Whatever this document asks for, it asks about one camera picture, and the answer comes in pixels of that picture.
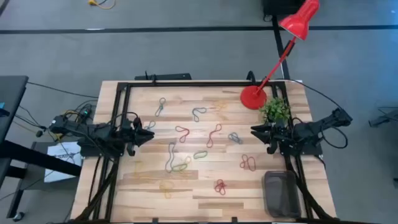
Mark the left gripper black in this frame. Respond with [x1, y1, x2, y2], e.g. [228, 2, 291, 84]
[119, 119, 155, 147]

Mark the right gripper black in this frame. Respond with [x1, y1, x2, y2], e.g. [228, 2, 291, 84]
[250, 123, 290, 147]

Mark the grey-blue rubber band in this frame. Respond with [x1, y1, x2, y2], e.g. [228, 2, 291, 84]
[228, 132, 244, 145]

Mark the yellow rubber band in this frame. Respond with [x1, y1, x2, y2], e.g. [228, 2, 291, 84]
[159, 180, 175, 200]
[213, 100, 229, 113]
[133, 161, 156, 183]
[180, 155, 192, 175]

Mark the long teal rubber band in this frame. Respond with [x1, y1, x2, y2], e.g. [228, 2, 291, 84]
[165, 141, 177, 174]

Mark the red rubber band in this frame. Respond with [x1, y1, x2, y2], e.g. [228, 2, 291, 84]
[206, 123, 223, 149]
[175, 125, 190, 144]
[214, 179, 228, 196]
[239, 154, 257, 172]

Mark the dark translucent plastic bin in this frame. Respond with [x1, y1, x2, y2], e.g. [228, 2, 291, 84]
[263, 170, 302, 218]

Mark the small green potted plant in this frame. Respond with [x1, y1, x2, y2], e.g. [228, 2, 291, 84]
[259, 96, 292, 124]

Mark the red desk lamp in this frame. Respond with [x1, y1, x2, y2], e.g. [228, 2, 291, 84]
[239, 0, 321, 111]

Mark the black bar behind table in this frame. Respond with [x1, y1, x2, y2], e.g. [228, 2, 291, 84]
[134, 70, 193, 81]

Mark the white paper sheet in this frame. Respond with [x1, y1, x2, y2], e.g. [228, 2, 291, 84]
[43, 141, 83, 184]

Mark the black floor stand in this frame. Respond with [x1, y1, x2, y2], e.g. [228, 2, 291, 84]
[368, 107, 398, 128]

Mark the black wheeled cart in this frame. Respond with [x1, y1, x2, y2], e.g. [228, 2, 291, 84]
[262, 0, 307, 22]

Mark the black desk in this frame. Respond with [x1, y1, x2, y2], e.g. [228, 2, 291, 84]
[0, 75, 83, 218]

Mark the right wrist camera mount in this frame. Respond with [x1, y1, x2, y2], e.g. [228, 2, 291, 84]
[266, 139, 278, 156]

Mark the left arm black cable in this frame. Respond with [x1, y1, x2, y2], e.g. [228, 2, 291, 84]
[107, 111, 139, 125]

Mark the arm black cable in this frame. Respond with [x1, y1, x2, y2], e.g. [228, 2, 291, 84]
[107, 111, 139, 125]
[281, 78, 349, 150]

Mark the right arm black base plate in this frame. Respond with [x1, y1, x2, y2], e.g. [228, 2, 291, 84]
[278, 144, 323, 157]

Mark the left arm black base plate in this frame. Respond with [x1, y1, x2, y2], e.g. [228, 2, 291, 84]
[80, 146, 125, 158]

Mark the controller box with cables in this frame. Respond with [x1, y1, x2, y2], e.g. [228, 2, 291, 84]
[63, 104, 94, 124]

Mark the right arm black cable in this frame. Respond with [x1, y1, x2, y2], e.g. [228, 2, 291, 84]
[281, 78, 349, 150]

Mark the black metal table frame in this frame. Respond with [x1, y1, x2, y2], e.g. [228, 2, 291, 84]
[74, 80, 338, 224]

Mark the thin black floor cable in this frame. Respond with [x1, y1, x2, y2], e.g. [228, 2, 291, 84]
[26, 81, 100, 100]

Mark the yellow floor cable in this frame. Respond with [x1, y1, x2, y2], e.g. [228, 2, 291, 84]
[88, 0, 116, 10]

